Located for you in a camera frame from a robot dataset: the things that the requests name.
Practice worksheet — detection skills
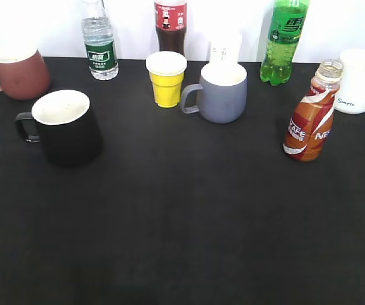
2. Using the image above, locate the maroon mug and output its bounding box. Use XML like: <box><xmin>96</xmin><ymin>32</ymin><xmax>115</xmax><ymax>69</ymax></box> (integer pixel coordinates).
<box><xmin>0</xmin><ymin>43</ymin><xmax>51</xmax><ymax>100</ymax></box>

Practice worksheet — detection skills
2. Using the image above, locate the black mug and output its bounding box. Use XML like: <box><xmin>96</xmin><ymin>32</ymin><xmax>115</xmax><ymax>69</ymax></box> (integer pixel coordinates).
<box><xmin>15</xmin><ymin>90</ymin><xmax>103</xmax><ymax>167</ymax></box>

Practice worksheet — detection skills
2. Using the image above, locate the green sprite bottle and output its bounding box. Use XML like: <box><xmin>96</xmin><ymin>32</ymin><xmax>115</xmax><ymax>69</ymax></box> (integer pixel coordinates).
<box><xmin>260</xmin><ymin>0</ymin><xmax>310</xmax><ymax>86</ymax></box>

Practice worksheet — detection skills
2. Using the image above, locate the yellow paper cup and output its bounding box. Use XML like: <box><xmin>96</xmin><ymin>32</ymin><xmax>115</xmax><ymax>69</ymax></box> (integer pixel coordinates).
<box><xmin>145</xmin><ymin>51</ymin><xmax>187</xmax><ymax>108</ymax></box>

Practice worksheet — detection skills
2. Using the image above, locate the cola bottle red label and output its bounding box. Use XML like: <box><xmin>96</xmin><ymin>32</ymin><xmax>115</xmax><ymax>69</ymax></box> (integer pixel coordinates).
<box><xmin>154</xmin><ymin>0</ymin><xmax>188</xmax><ymax>55</ymax></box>

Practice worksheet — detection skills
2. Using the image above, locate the grey mug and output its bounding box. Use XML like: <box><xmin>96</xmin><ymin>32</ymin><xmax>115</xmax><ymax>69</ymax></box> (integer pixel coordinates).
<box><xmin>180</xmin><ymin>61</ymin><xmax>248</xmax><ymax>124</ymax></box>

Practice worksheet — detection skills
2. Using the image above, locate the white milk carton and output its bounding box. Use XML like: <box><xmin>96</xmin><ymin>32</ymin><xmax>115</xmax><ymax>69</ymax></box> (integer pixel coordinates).
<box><xmin>209</xmin><ymin>31</ymin><xmax>242</xmax><ymax>63</ymax></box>

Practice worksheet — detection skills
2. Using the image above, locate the brown nescafe coffee bottle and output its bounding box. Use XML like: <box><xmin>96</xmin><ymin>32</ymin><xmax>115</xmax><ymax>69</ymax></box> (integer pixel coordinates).
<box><xmin>282</xmin><ymin>60</ymin><xmax>343</xmax><ymax>162</ymax></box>

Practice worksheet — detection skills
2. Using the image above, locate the white mug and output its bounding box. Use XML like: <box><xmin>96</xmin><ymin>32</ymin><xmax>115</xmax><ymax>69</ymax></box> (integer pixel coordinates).
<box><xmin>335</xmin><ymin>49</ymin><xmax>365</xmax><ymax>114</ymax></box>

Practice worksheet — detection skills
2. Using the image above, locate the clear water bottle green label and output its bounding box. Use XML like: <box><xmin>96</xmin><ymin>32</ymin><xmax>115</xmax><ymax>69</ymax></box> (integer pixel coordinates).
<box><xmin>81</xmin><ymin>0</ymin><xmax>119</xmax><ymax>81</ymax></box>

